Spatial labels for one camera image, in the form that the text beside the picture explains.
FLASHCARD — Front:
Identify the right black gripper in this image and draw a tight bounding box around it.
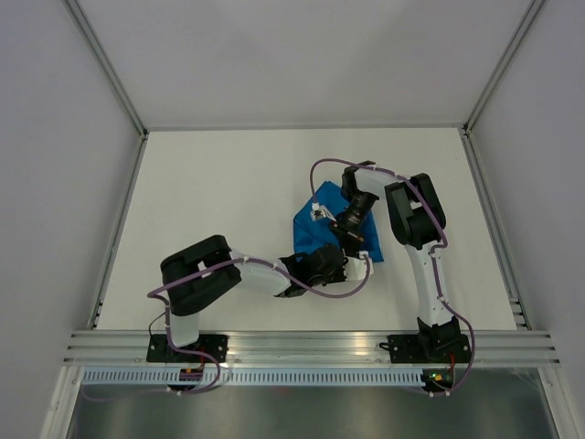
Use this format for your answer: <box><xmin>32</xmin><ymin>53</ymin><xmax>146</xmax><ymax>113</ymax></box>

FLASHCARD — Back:
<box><xmin>328</xmin><ymin>190</ymin><xmax>377</xmax><ymax>256</ymax></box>

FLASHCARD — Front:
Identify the blue cloth napkin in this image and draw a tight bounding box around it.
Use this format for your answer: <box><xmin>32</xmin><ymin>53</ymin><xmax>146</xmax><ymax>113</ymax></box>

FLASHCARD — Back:
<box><xmin>292</xmin><ymin>181</ymin><xmax>384</xmax><ymax>263</ymax></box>

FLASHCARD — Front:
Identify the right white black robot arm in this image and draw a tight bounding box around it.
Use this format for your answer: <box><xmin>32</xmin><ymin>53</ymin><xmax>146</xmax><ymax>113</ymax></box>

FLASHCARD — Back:
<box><xmin>329</xmin><ymin>161</ymin><xmax>470</xmax><ymax>361</ymax></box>

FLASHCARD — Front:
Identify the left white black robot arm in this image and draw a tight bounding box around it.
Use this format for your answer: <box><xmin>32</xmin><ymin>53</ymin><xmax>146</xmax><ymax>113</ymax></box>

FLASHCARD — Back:
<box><xmin>160</xmin><ymin>235</ymin><xmax>348</xmax><ymax>362</ymax></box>

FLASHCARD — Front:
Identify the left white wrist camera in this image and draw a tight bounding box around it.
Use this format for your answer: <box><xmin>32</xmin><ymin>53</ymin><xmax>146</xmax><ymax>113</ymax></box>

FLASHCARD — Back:
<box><xmin>344</xmin><ymin>251</ymin><xmax>375</xmax><ymax>282</ymax></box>

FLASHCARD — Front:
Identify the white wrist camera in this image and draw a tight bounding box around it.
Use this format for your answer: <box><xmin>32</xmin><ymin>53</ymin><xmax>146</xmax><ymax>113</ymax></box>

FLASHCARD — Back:
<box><xmin>310</xmin><ymin>202</ymin><xmax>336</xmax><ymax>222</ymax></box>
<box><xmin>344</xmin><ymin>251</ymin><xmax>375</xmax><ymax>282</ymax></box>

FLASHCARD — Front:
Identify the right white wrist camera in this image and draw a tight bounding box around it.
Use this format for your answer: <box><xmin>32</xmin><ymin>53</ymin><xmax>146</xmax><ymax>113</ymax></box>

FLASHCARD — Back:
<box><xmin>310</xmin><ymin>202</ymin><xmax>336</xmax><ymax>222</ymax></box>

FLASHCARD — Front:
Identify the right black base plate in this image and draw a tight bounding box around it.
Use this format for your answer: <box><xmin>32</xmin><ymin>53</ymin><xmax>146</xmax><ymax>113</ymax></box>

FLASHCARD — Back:
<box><xmin>379</xmin><ymin>334</ymin><xmax>472</xmax><ymax>365</ymax></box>

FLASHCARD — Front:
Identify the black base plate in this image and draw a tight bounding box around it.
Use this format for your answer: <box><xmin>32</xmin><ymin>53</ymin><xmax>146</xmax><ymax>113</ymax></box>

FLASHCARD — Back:
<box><xmin>146</xmin><ymin>334</ymin><xmax>229</xmax><ymax>364</ymax></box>
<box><xmin>379</xmin><ymin>334</ymin><xmax>472</xmax><ymax>365</ymax></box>

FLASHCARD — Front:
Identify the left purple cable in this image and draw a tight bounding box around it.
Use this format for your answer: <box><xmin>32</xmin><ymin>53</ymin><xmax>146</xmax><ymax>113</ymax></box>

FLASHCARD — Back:
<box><xmin>80</xmin><ymin>253</ymin><xmax>371</xmax><ymax>403</ymax></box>

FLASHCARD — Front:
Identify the aluminium mounting rail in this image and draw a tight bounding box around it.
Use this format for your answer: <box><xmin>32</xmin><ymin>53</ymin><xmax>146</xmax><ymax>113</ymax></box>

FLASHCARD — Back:
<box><xmin>62</xmin><ymin>330</ymin><xmax>560</xmax><ymax>369</ymax></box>

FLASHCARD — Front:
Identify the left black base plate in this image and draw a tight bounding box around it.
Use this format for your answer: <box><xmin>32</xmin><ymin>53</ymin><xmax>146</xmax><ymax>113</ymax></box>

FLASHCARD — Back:
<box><xmin>146</xmin><ymin>334</ymin><xmax>229</xmax><ymax>364</ymax></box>

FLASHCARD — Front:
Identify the white slotted cable duct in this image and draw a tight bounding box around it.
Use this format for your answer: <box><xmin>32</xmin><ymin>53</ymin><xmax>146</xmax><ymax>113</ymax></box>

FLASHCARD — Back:
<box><xmin>81</xmin><ymin>367</ymin><xmax>423</xmax><ymax>387</ymax></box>

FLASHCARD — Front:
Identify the right aluminium frame post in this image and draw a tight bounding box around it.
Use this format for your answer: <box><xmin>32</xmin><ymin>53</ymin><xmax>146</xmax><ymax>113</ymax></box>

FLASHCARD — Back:
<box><xmin>461</xmin><ymin>0</ymin><xmax>548</xmax><ymax>136</ymax></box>

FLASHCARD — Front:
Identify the aluminium frame post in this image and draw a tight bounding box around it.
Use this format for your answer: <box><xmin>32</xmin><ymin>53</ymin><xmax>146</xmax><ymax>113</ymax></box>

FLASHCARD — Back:
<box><xmin>61</xmin><ymin>0</ymin><xmax>148</xmax><ymax>138</ymax></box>
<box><xmin>461</xmin><ymin>0</ymin><xmax>548</xmax><ymax>136</ymax></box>

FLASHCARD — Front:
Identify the left aluminium frame post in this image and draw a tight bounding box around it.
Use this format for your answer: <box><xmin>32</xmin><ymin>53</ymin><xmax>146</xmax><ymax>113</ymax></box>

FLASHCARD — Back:
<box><xmin>61</xmin><ymin>0</ymin><xmax>148</xmax><ymax>138</ymax></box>

